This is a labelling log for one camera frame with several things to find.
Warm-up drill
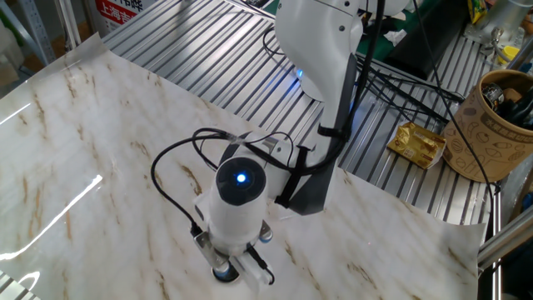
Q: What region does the black rectangular block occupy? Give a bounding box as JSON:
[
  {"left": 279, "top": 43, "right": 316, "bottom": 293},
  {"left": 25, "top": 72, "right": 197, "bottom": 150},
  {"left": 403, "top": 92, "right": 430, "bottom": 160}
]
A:
[{"left": 382, "top": 0, "right": 471, "bottom": 81}]

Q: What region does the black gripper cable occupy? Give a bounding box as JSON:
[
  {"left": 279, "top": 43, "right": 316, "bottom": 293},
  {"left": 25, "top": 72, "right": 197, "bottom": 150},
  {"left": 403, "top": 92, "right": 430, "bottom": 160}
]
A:
[{"left": 245, "top": 244, "right": 276, "bottom": 287}]

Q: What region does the green cutting mat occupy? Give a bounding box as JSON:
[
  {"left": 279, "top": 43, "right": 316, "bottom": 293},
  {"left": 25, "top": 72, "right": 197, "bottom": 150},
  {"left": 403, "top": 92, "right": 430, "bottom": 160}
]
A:
[{"left": 266, "top": 0, "right": 442, "bottom": 63}]

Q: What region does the aluminium post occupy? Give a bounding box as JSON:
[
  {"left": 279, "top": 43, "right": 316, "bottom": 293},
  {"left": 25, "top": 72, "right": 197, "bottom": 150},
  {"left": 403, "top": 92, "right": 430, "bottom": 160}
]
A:
[{"left": 56, "top": 0, "right": 82, "bottom": 51}]

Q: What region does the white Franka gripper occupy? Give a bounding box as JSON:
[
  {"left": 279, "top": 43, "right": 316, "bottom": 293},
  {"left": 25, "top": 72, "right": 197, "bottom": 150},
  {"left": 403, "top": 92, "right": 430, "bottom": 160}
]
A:
[{"left": 230, "top": 248, "right": 275, "bottom": 295}]

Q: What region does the long thin black cable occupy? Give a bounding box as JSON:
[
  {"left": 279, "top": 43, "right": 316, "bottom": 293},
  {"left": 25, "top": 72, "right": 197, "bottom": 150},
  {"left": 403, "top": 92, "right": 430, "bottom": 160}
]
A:
[{"left": 411, "top": 0, "right": 503, "bottom": 193}]

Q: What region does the red white printed sign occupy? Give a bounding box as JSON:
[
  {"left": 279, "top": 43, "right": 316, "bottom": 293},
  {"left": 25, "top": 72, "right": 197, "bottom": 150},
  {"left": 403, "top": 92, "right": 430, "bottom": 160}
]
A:
[{"left": 94, "top": 0, "right": 145, "bottom": 27}]

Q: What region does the yellow snack bag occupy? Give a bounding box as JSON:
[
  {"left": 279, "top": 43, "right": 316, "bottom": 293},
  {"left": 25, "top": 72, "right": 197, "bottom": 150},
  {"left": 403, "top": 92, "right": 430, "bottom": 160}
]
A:
[{"left": 468, "top": 0, "right": 488, "bottom": 24}]

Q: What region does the marble pattern table sheet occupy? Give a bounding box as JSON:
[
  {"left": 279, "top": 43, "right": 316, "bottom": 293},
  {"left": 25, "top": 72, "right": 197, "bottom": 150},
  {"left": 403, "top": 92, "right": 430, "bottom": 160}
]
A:
[{"left": 0, "top": 32, "right": 487, "bottom": 300}]

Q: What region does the crumpled white paper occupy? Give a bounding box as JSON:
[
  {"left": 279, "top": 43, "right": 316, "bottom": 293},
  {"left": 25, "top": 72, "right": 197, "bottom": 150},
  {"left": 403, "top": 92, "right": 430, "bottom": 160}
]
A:
[{"left": 382, "top": 28, "right": 408, "bottom": 47}]

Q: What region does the black camera cable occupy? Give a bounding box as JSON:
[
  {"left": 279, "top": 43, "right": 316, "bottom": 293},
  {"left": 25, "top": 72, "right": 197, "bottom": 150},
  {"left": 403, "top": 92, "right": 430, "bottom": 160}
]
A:
[{"left": 150, "top": 127, "right": 234, "bottom": 239}]

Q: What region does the black cable bundle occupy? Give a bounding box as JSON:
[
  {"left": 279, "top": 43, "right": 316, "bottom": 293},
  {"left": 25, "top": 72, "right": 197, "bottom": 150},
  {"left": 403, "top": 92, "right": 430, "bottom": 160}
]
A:
[{"left": 356, "top": 53, "right": 466, "bottom": 125}]

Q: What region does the small yellow object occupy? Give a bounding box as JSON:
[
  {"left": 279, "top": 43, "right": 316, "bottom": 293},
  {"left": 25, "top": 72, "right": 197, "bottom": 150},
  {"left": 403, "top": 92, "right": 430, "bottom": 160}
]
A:
[{"left": 497, "top": 44, "right": 521, "bottom": 66}]

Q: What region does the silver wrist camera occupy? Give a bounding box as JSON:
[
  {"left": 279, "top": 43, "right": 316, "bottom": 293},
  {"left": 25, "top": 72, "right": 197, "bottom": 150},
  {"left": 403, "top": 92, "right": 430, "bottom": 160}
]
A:
[{"left": 192, "top": 220, "right": 275, "bottom": 281}]

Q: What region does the gold foil snack packet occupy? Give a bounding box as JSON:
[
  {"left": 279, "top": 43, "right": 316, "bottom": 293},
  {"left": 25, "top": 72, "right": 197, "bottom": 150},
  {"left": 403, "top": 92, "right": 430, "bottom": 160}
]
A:
[{"left": 386, "top": 122, "right": 447, "bottom": 170}]

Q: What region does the aluminium frame bar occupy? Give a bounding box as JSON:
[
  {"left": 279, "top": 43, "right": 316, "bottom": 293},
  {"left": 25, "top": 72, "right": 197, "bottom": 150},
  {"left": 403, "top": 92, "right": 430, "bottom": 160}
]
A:
[{"left": 477, "top": 210, "right": 533, "bottom": 270}]

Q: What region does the brown printed paper tub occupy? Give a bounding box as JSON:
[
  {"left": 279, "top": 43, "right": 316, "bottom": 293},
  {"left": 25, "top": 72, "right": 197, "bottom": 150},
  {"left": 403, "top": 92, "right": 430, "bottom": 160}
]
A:
[{"left": 441, "top": 69, "right": 533, "bottom": 183}]

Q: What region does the grey perforated shelf upright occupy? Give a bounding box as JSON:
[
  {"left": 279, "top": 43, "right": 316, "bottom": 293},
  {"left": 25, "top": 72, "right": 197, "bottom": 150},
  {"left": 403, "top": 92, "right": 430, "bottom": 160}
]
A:
[{"left": 16, "top": 0, "right": 57, "bottom": 66}]

